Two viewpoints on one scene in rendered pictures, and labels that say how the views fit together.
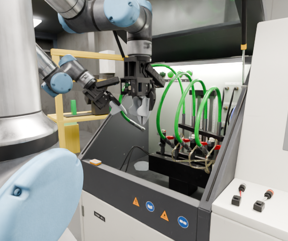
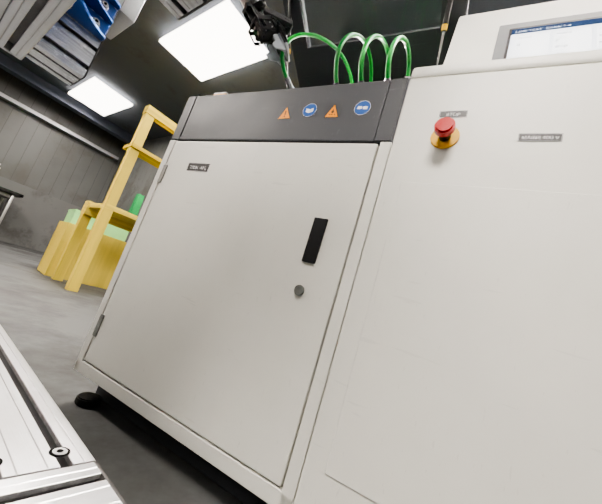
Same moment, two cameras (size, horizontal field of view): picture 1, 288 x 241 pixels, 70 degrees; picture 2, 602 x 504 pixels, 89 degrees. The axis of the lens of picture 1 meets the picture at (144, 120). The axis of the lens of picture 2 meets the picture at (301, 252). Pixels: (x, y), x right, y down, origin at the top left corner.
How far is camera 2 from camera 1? 0.93 m
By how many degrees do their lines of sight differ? 23
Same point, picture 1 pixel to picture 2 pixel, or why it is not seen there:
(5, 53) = not seen: outside the picture
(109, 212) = (223, 151)
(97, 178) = (221, 109)
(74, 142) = (106, 269)
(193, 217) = (380, 94)
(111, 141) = not seen: hidden behind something
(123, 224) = (246, 159)
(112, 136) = not seen: hidden behind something
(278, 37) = (480, 22)
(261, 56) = (462, 36)
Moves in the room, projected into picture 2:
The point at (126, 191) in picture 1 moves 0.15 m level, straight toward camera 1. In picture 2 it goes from (271, 107) to (286, 71)
